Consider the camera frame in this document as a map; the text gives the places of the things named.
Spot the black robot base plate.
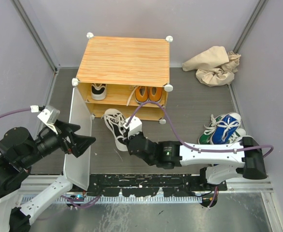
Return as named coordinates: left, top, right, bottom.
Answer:
left=83, top=174, right=214, bottom=197

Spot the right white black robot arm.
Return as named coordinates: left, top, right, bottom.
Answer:
left=125, top=132, right=267, bottom=190

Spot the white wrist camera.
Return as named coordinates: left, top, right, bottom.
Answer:
left=37, top=105, right=60, bottom=134
left=124, top=116, right=142, bottom=138

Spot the slotted grey cable duct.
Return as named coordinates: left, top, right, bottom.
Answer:
left=23, top=194, right=202, bottom=204

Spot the orange sneaker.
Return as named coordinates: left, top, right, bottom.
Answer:
left=148, top=87, right=163, bottom=103
left=126, top=86, right=149, bottom=106

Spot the green sneaker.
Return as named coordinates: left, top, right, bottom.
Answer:
left=198, top=115, right=225, bottom=145
left=228, top=128, right=247, bottom=144

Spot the black white sneaker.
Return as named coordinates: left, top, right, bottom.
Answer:
left=102, top=108, right=128, bottom=152
left=91, top=83, right=107, bottom=101

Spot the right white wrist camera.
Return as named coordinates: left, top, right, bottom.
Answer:
left=124, top=116, right=142, bottom=138

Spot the crumpled beige cloth bag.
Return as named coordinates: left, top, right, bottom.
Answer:
left=182, top=46, right=241, bottom=87

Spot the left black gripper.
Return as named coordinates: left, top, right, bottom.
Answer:
left=22, top=117, right=97, bottom=166

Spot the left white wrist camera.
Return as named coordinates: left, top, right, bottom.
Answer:
left=37, top=105, right=60, bottom=134

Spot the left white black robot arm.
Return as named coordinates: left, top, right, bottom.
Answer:
left=0, top=120, right=96, bottom=232

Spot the green sneaker lower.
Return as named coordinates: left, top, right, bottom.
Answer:
left=228, top=128, right=247, bottom=144

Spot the wood grain shoe cabinet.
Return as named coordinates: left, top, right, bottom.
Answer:
left=71, top=32, right=173, bottom=124

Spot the green sneaker left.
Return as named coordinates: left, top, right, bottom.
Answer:
left=198, top=115, right=225, bottom=145

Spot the blue sneaker upper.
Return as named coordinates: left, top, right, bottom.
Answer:
left=210, top=113, right=241, bottom=145

